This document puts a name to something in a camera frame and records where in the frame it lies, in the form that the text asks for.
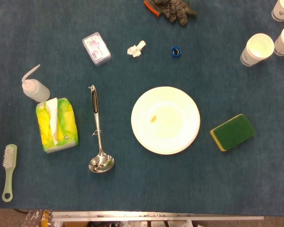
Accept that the yellow green tissue pack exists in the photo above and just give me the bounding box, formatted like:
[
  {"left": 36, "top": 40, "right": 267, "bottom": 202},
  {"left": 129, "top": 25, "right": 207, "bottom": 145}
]
[{"left": 35, "top": 96, "right": 80, "bottom": 154}]

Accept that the clear plastic card box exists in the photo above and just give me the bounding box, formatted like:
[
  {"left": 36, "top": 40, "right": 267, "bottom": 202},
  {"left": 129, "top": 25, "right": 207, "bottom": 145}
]
[{"left": 82, "top": 32, "right": 112, "bottom": 66}]

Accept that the grey knit work glove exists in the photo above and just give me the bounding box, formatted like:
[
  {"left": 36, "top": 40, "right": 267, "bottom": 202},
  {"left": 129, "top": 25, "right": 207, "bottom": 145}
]
[{"left": 143, "top": 0, "right": 197, "bottom": 26}]

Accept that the small blue bottle cap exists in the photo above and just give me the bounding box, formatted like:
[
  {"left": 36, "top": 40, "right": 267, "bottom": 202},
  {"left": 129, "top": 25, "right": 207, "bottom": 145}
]
[{"left": 170, "top": 46, "right": 182, "bottom": 58}]

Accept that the aluminium frame rail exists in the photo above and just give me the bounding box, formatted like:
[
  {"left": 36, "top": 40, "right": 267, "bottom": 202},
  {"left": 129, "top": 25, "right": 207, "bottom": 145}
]
[{"left": 51, "top": 211, "right": 265, "bottom": 223}]

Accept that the teal table cloth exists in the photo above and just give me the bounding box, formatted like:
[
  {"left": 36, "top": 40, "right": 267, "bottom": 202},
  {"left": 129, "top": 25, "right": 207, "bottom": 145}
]
[{"left": 0, "top": 0, "right": 284, "bottom": 216}]

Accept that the pale green scrub brush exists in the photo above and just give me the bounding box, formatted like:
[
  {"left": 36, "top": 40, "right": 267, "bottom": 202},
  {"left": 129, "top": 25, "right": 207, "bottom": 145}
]
[{"left": 1, "top": 143, "right": 18, "bottom": 203}]

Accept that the white round plate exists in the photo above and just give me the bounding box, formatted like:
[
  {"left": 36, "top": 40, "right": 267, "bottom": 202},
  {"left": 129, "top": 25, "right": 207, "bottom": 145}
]
[{"left": 131, "top": 86, "right": 201, "bottom": 156}]

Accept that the crinkled clear plastic bag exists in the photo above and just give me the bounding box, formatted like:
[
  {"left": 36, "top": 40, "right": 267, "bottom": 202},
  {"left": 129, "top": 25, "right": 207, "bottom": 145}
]
[{"left": 21, "top": 209, "right": 53, "bottom": 227}]

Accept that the translucent squeeze wash bottle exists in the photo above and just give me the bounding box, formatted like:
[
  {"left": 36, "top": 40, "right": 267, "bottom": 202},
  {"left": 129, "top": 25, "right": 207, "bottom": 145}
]
[{"left": 21, "top": 64, "right": 51, "bottom": 103}]

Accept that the green yellow sponge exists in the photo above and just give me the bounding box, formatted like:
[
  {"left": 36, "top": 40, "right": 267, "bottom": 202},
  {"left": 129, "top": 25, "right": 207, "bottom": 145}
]
[{"left": 210, "top": 113, "right": 256, "bottom": 152}]

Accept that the steel ladle with black handle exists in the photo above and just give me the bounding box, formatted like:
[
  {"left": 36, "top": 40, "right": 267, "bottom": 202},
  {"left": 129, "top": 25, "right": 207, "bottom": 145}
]
[{"left": 88, "top": 84, "right": 115, "bottom": 174}]

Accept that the crumpled white tissue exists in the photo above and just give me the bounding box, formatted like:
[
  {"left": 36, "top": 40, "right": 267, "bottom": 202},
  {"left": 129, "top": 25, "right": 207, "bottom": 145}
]
[{"left": 126, "top": 40, "right": 147, "bottom": 58}]

